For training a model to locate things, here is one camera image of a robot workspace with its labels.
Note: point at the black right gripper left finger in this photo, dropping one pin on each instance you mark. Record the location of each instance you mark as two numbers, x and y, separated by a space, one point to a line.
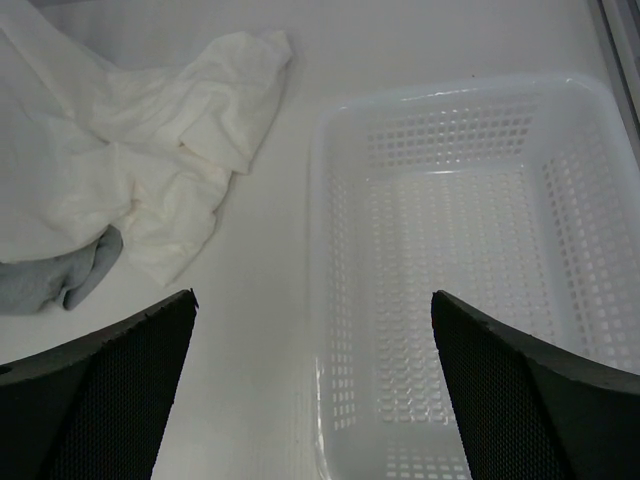
97 407

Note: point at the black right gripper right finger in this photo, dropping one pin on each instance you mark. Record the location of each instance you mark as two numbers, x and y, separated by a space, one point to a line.
526 409

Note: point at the grey tank top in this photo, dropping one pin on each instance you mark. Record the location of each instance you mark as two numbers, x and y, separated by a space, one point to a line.
65 280

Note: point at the white tank top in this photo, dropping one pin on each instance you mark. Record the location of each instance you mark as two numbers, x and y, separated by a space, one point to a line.
86 145

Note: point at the white plastic basket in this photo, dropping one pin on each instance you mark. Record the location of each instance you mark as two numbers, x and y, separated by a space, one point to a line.
519 195

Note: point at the aluminium frame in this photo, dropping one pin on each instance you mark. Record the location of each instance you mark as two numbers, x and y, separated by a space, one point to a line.
617 27

